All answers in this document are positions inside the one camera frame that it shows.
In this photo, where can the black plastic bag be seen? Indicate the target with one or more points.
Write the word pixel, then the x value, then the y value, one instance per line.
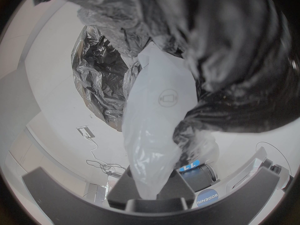
pixel 98 83

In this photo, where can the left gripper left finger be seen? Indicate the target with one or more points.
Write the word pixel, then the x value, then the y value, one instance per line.
pixel 121 191

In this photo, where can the black plastic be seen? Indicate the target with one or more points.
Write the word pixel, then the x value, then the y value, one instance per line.
pixel 234 55

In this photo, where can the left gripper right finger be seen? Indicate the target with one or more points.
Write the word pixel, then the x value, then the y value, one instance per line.
pixel 178 189

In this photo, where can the white printed plastic wrapper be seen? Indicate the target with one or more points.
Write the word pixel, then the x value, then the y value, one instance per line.
pixel 159 125

